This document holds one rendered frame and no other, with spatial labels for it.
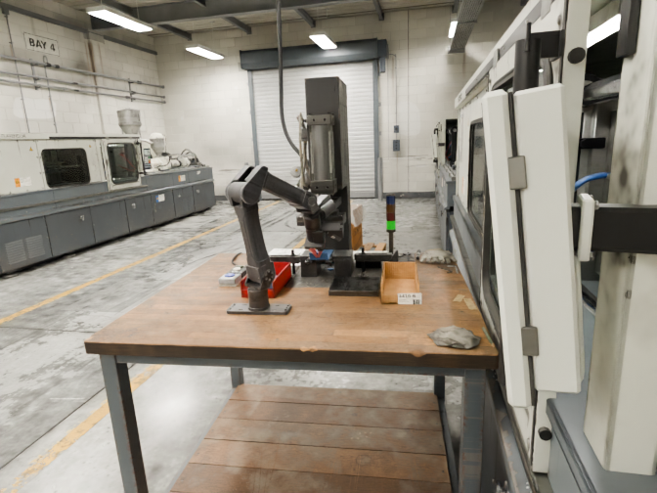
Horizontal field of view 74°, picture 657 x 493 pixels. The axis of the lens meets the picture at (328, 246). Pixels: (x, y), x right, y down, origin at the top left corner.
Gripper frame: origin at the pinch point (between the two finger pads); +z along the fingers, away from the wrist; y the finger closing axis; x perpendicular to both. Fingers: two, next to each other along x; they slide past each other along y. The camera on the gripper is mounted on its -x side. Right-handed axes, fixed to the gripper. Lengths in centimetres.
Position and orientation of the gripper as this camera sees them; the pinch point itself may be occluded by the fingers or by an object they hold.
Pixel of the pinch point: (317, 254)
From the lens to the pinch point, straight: 162.4
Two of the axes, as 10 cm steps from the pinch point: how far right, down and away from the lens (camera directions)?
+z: 1.0, 7.3, 6.8
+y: 1.1, -6.9, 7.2
